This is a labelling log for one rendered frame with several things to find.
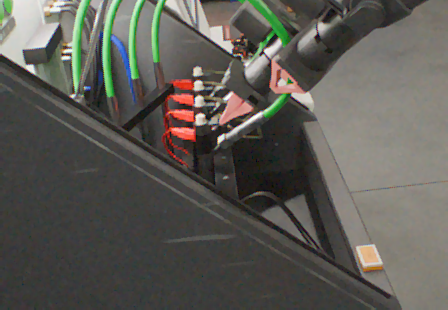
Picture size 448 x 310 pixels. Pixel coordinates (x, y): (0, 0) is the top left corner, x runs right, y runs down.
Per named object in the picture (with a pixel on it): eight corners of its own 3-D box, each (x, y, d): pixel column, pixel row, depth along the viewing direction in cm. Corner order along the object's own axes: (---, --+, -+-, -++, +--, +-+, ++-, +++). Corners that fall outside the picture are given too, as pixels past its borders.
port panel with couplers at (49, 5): (83, 131, 131) (51, -18, 118) (67, 133, 131) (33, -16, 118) (91, 106, 143) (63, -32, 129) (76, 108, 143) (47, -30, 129)
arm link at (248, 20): (335, 8, 99) (326, 11, 108) (278, -40, 98) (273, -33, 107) (286, 68, 100) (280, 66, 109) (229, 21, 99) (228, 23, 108)
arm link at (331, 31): (372, 38, 78) (385, 9, 82) (328, 4, 77) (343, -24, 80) (340, 63, 84) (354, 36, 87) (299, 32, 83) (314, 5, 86)
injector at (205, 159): (233, 223, 121) (221, 123, 111) (207, 227, 121) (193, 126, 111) (232, 215, 123) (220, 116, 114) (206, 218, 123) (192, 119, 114)
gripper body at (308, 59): (270, 61, 88) (298, 34, 82) (308, 25, 93) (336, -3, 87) (304, 95, 88) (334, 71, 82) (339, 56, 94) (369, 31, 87)
